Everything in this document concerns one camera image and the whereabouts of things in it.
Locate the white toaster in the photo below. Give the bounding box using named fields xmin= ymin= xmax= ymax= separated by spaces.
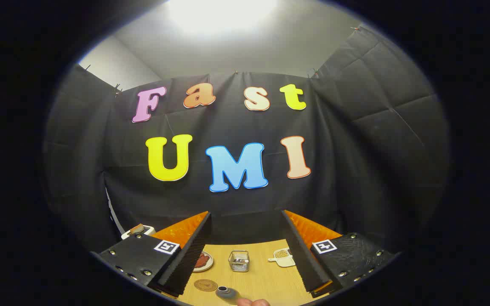
xmin=121 ymin=224 xmax=156 ymax=240

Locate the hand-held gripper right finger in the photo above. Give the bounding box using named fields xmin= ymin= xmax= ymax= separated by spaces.
xmin=281 ymin=209 xmax=399 ymax=295

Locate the wooden table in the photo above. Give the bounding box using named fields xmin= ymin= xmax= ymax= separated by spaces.
xmin=160 ymin=239 xmax=335 ymax=306

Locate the small white plate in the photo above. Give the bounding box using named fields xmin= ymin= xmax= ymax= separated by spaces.
xmin=193 ymin=251 xmax=214 ymax=272

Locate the round cork coaster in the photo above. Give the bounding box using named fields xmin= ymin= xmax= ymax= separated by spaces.
xmin=194 ymin=279 xmax=219 ymax=292

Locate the white divided grain dish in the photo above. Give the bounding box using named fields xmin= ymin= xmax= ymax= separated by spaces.
xmin=268 ymin=248 xmax=296 ymax=267

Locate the silver metal bottle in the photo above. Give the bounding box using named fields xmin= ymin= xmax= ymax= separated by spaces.
xmin=215 ymin=286 xmax=242 ymax=306

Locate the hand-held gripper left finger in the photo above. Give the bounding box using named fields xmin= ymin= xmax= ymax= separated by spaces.
xmin=91 ymin=211 xmax=212 ymax=298

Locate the metal wire basket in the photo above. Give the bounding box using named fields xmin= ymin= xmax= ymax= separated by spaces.
xmin=228 ymin=250 xmax=251 ymax=272

